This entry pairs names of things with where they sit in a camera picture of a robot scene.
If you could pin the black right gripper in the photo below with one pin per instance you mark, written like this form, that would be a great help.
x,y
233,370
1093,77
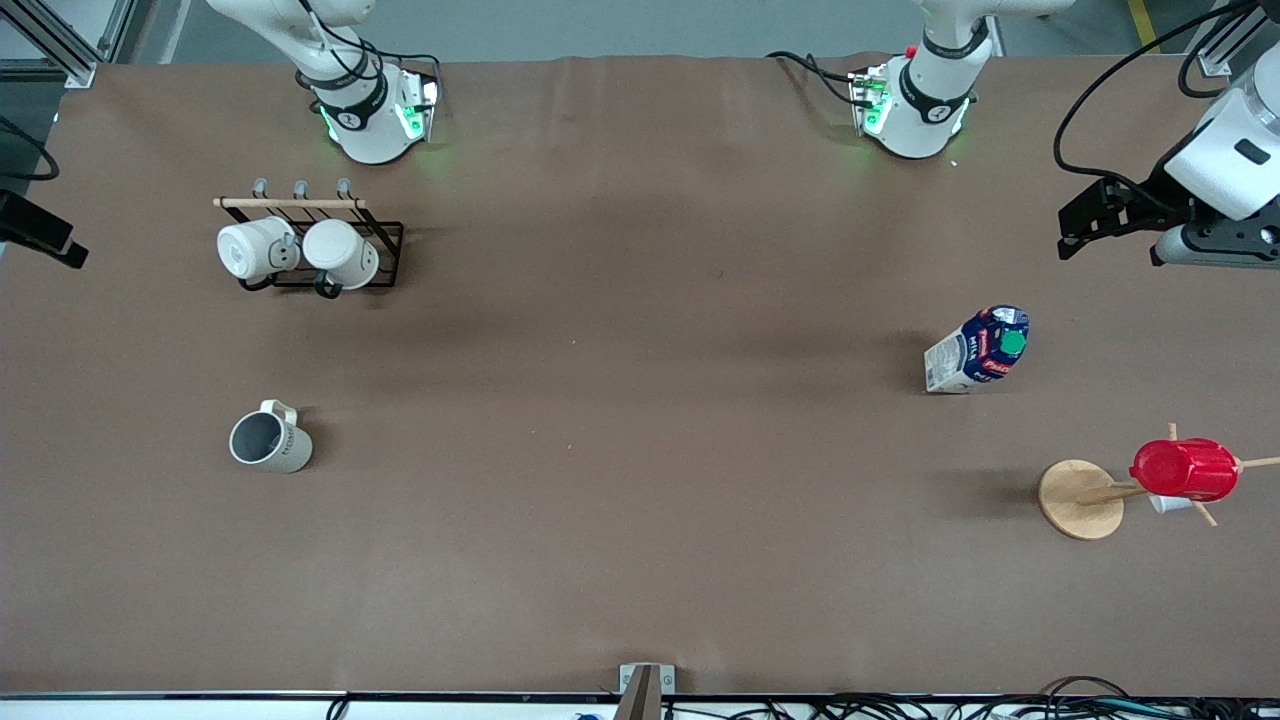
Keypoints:
x,y
30,229

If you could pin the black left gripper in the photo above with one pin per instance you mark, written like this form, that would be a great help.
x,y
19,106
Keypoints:
x,y
1147,201

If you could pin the blue white milk carton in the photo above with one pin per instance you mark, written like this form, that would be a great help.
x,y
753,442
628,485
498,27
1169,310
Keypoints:
x,y
975,350

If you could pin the grey ceramic mug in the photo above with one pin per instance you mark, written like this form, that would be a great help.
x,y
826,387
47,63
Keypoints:
x,y
262,440

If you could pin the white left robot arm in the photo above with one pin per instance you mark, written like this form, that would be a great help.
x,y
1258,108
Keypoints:
x,y
925,95

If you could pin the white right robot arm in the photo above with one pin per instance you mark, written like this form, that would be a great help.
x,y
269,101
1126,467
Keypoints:
x,y
362,130

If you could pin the red plastic cup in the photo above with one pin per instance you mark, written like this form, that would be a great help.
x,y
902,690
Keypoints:
x,y
1185,470

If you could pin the small white cup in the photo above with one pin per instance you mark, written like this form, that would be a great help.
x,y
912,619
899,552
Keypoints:
x,y
1168,504

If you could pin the white mug with round print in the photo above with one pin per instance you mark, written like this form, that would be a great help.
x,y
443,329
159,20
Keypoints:
x,y
250,248

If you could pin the plain white mug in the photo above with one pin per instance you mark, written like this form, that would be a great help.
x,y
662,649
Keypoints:
x,y
340,252

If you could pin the wooden mug tree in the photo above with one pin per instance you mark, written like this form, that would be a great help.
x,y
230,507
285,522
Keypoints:
x,y
1078,500

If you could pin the brown table cover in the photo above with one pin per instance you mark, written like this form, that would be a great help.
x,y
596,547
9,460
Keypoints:
x,y
640,520

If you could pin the aluminium frame profile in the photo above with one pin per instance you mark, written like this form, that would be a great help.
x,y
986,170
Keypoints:
x,y
1225,50
60,50

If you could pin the grey metal bracket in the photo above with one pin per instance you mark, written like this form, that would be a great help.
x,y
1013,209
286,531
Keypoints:
x,y
628,677

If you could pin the brown post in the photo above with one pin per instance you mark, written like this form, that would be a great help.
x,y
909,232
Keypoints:
x,y
640,700

